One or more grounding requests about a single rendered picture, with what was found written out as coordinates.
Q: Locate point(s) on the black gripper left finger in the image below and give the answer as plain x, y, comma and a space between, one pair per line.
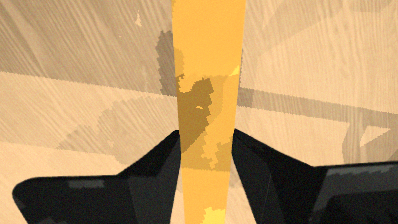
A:
142, 193

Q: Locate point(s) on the yellow bar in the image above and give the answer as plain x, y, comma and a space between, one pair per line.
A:
208, 38

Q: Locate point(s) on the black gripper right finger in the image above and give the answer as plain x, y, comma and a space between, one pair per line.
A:
281, 189

